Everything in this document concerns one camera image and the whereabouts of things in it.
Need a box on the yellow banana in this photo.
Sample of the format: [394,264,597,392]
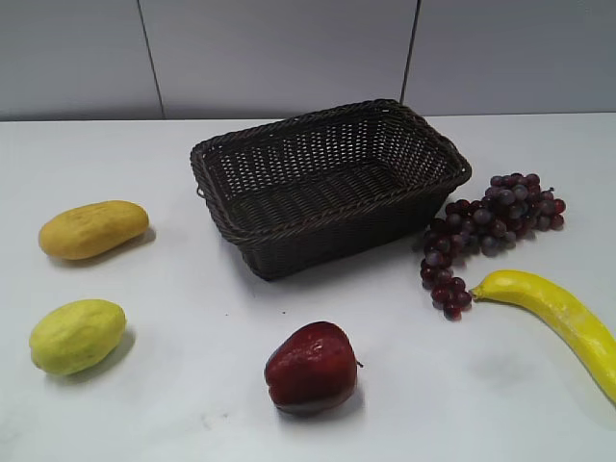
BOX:
[471,269,615,401]

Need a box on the dark brown wicker basket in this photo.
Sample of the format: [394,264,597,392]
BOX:
[190,99,472,280]

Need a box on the red apple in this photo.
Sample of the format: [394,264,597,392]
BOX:
[264,321,359,416]

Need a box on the purple grape bunch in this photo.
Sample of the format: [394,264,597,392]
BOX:
[420,172,567,321]

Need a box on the yellow mango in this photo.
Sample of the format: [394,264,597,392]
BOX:
[38,200,149,261]

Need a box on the green-yellow lemon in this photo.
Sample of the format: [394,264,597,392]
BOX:
[29,299,127,375]

